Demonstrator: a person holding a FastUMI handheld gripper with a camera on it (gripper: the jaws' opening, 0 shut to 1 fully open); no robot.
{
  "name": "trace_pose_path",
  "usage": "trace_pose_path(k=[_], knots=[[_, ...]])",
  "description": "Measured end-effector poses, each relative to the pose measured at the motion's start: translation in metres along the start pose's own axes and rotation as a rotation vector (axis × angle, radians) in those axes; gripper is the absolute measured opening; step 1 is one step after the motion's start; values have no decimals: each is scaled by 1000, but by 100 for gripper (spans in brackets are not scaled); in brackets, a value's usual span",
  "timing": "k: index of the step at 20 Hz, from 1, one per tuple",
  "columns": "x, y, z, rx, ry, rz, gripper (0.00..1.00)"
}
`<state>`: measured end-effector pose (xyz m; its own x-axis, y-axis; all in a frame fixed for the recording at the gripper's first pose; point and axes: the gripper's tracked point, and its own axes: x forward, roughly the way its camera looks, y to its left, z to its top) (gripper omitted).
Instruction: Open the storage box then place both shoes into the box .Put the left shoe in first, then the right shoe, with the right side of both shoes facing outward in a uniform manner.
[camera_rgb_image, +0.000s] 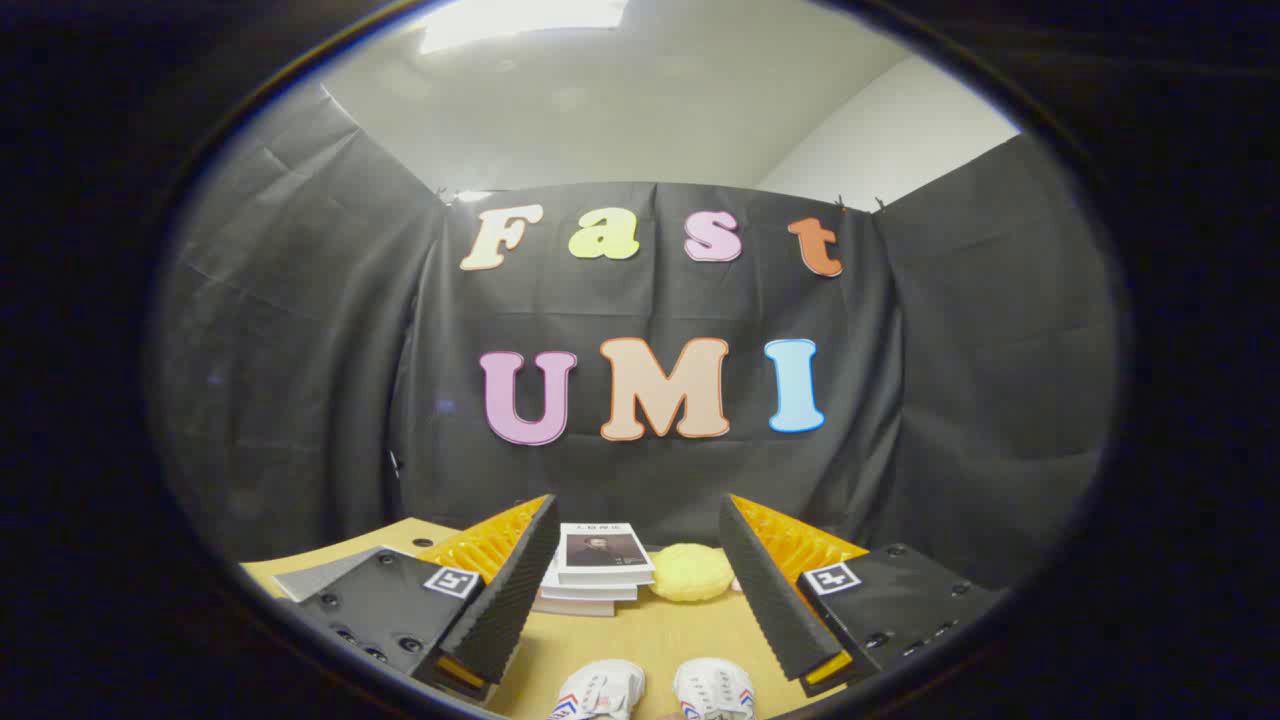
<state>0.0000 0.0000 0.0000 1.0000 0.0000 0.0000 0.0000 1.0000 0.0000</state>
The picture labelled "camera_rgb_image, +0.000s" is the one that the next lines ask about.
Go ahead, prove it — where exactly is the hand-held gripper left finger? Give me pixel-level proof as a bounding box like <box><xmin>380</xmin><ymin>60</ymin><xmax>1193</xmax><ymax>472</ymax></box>
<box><xmin>283</xmin><ymin>494</ymin><xmax>561</xmax><ymax>703</ymax></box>

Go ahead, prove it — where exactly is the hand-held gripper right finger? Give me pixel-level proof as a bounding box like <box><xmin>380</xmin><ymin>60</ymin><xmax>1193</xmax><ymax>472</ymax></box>
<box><xmin>718</xmin><ymin>494</ymin><xmax>1006</xmax><ymax>698</ymax></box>

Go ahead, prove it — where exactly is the white canvas shoe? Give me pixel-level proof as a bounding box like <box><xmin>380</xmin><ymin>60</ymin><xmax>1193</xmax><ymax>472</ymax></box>
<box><xmin>672</xmin><ymin>657</ymin><xmax>757</xmax><ymax>720</ymax></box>
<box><xmin>547</xmin><ymin>659</ymin><xmax>647</xmax><ymax>720</ymax></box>

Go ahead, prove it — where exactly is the thick book with brown cover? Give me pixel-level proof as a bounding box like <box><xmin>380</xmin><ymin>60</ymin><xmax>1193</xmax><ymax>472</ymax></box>
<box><xmin>532</xmin><ymin>590</ymin><xmax>619</xmax><ymax>618</ymax></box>

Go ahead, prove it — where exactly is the yellow plush cushion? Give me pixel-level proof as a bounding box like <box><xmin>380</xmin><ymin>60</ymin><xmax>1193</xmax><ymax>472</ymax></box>
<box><xmin>649</xmin><ymin>543</ymin><xmax>737</xmax><ymax>604</ymax></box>

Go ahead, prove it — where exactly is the plain white book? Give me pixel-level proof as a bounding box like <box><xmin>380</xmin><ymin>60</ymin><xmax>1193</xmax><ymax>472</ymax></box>
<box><xmin>540</xmin><ymin>570</ymin><xmax>641</xmax><ymax>604</ymax></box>

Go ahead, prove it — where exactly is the book with portrait cover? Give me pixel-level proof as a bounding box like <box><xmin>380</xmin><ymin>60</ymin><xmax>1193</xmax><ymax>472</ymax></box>
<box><xmin>553</xmin><ymin>522</ymin><xmax>657</xmax><ymax>588</ymax></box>

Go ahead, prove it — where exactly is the black backdrop cloth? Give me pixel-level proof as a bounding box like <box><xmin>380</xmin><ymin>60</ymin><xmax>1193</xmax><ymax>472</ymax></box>
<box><xmin>150</xmin><ymin>85</ymin><xmax>1116</xmax><ymax>591</ymax></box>

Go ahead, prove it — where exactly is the ceiling light panel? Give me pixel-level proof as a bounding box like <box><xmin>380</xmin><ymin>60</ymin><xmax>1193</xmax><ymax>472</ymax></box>
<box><xmin>418</xmin><ymin>0</ymin><xmax>633</xmax><ymax>55</ymax></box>

